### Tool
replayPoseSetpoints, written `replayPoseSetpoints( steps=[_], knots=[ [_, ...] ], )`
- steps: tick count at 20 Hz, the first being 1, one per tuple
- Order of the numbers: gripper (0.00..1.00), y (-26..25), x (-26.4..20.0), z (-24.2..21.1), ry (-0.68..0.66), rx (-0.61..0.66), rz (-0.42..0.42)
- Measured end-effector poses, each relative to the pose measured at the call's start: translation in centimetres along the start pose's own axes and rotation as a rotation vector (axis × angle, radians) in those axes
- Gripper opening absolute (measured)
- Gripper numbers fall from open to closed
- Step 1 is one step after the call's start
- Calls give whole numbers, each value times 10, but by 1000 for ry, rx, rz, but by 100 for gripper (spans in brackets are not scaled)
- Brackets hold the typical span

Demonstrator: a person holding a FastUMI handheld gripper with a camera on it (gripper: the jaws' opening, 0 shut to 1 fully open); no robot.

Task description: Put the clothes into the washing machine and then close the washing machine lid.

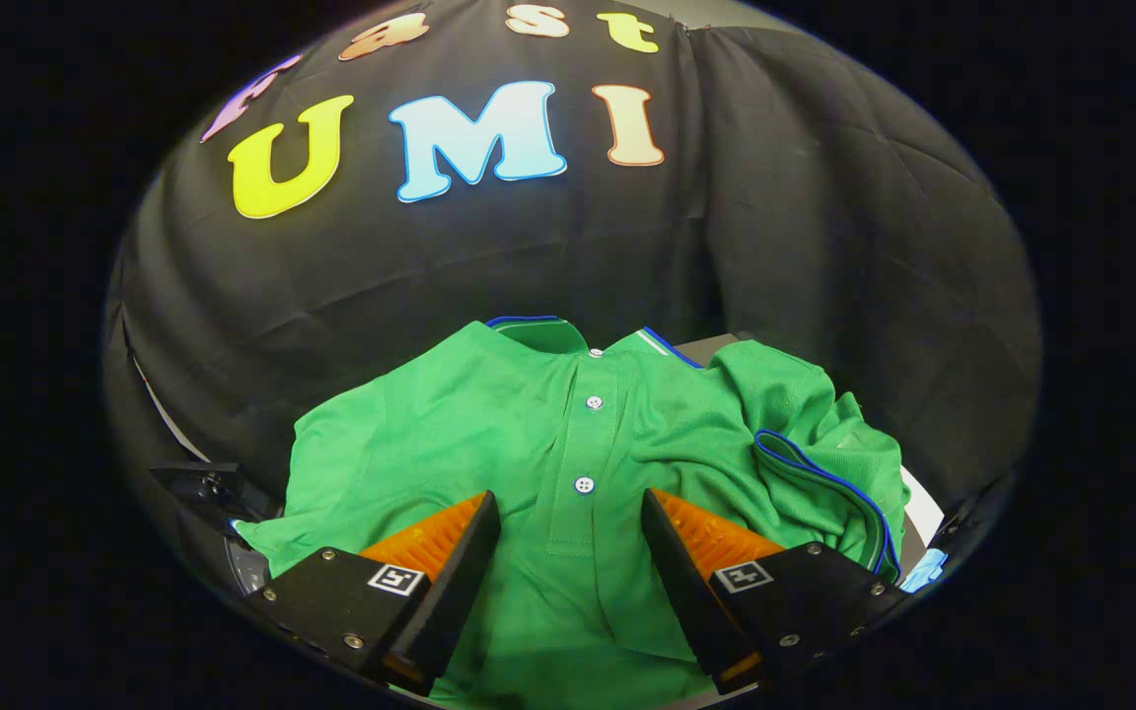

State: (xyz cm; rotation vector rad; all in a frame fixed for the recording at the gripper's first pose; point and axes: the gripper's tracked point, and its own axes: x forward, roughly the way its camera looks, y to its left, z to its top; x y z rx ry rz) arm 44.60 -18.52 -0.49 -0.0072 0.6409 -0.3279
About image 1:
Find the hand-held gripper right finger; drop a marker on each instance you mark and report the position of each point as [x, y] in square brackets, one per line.
[681, 582]

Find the grey cabinet with dark top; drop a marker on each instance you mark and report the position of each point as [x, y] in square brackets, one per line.
[711, 347]

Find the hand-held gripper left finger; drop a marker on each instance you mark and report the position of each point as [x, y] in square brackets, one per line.
[460, 582]

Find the blue object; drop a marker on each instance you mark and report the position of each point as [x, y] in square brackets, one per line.
[925, 570]

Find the green polo shirt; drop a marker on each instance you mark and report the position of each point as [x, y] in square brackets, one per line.
[489, 424]

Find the dark washing machine lid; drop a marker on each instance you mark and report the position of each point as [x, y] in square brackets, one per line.
[208, 488]

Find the black backdrop cloth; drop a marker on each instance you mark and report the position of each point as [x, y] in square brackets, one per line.
[775, 247]

